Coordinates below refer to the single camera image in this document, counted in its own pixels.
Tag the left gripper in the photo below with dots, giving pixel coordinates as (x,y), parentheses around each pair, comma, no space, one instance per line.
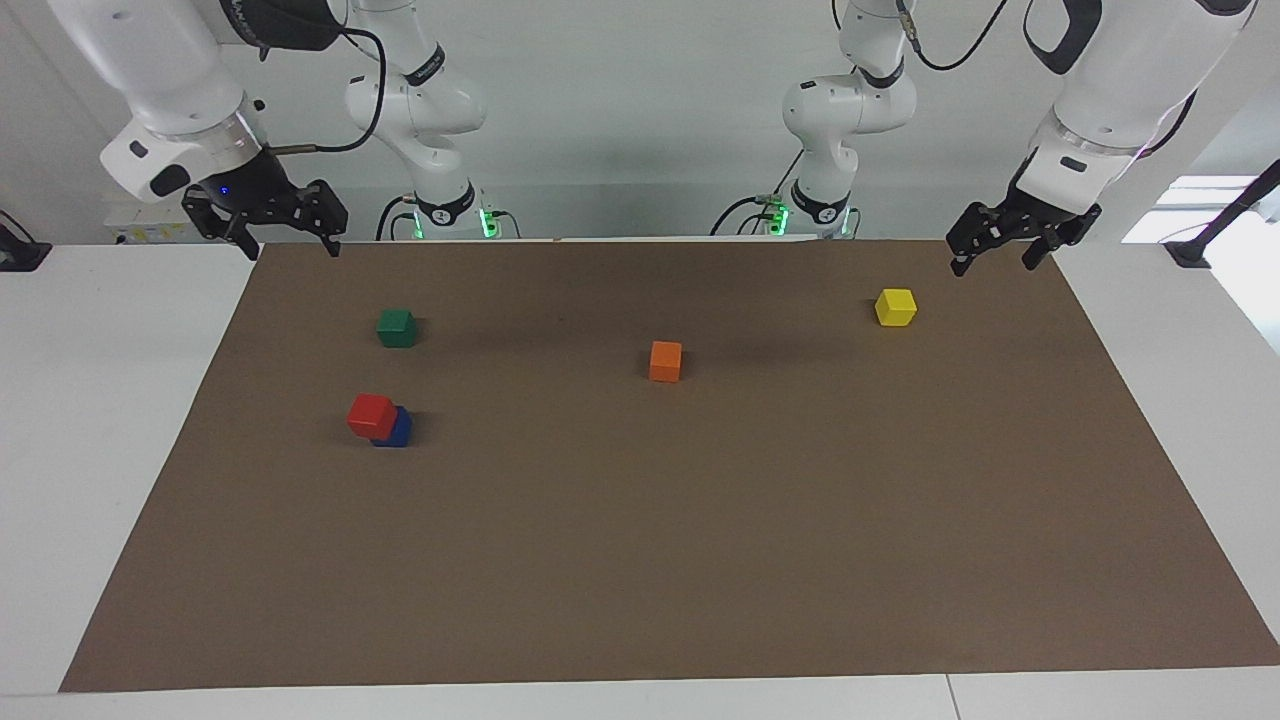
(1030,210)

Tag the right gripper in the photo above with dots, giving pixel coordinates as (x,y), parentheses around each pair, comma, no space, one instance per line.
(250,195)

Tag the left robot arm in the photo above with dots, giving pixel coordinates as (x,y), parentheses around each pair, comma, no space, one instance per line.
(1120,80)

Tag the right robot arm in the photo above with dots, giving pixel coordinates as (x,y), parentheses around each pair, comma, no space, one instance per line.
(170,70)

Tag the yellow block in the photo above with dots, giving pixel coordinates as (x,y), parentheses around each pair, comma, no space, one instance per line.
(895,308)

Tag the green block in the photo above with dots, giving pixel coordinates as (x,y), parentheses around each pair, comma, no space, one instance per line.
(396,328)

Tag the red block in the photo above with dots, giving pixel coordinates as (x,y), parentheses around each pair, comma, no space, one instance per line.
(370,415)

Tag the blue block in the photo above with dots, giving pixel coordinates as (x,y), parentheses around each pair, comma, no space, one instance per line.
(402,430)

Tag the orange block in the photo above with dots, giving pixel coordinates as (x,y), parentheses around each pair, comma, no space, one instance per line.
(665,362)

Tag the black stand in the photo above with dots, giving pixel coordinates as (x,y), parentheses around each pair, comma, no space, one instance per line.
(20,252)
(1225,218)

